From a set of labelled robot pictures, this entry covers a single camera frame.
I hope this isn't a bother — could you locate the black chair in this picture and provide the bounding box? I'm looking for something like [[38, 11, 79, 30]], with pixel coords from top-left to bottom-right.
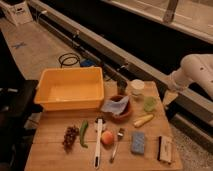
[[0, 80, 38, 171]]

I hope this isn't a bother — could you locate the dark grape bunch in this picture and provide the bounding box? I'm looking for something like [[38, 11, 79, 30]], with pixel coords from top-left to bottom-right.
[[62, 126, 79, 149]]

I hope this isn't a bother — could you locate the metal fork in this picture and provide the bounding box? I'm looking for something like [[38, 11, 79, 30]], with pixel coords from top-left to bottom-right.
[[109, 128, 125, 163]]

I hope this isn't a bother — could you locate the blue object on floor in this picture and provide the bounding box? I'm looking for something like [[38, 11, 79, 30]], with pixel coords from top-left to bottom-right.
[[80, 59, 95, 67]]

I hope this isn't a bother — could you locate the peach fruit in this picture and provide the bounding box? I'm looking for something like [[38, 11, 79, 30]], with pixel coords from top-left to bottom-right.
[[101, 131, 114, 145]]

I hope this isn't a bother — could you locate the black white eraser block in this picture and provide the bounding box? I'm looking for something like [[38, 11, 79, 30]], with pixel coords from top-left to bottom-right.
[[158, 136, 172, 164]]

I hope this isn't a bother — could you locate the blue sponge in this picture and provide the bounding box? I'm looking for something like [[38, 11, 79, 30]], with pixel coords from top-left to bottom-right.
[[131, 131, 145, 155]]

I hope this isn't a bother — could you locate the blue grey cloth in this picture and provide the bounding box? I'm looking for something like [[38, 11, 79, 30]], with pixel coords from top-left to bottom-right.
[[101, 95, 129, 116]]

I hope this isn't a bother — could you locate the dark metal cup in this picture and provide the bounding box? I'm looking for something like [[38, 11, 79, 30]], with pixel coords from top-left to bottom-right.
[[117, 80, 127, 95]]

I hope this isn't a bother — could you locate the black coiled cable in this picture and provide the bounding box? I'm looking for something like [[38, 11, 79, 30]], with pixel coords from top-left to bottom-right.
[[58, 52, 81, 68]]

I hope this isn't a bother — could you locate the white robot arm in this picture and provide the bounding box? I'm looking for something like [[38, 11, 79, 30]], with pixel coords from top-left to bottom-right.
[[167, 54, 213, 100]]

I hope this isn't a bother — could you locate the green pepper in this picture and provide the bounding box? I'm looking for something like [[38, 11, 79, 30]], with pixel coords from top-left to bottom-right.
[[79, 120, 88, 148]]

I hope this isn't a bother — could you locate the brown clay bowl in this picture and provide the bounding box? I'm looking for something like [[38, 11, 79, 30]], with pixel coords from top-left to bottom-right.
[[108, 100, 133, 122]]

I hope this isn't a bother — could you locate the yellow plastic bin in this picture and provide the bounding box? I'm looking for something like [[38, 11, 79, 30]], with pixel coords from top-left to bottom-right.
[[34, 67, 104, 111]]

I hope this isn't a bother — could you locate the white paper cup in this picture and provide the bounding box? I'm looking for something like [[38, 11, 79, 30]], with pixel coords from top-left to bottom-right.
[[130, 79, 145, 97]]

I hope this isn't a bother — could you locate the white cardboard box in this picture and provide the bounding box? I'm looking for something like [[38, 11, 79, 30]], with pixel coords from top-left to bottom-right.
[[0, 0, 33, 26]]

